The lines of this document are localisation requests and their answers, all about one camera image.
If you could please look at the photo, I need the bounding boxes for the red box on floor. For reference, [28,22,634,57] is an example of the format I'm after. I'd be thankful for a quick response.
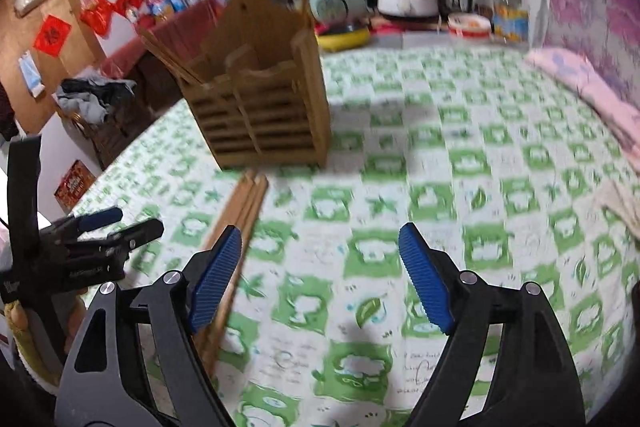
[54,159,96,212]

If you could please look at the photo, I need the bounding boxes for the yellow dish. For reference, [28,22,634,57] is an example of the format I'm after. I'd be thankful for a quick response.
[316,27,371,53]

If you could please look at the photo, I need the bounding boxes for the pile of grey clothes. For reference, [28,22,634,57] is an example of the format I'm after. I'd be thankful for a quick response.
[54,74,137,124]

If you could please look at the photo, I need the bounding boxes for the clear oil bottle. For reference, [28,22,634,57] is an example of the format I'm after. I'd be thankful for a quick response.
[492,0,528,44]

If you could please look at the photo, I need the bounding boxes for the red white bowl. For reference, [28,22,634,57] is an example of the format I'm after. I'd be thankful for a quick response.
[448,13,491,39]

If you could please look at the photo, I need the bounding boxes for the beige crumpled cloth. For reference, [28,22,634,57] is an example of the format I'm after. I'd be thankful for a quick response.
[593,179,640,239]

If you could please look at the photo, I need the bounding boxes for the green white patterned tablecloth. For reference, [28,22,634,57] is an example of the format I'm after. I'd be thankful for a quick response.
[69,44,640,427]

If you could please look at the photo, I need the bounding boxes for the wooden utensil holder box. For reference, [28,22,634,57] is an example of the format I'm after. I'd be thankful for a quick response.
[180,0,331,168]

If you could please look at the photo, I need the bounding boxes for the red diamond paper decoration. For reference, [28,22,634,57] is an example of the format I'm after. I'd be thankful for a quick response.
[34,15,72,57]

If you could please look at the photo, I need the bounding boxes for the pink folded cloth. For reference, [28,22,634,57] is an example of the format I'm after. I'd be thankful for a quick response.
[525,48,640,172]

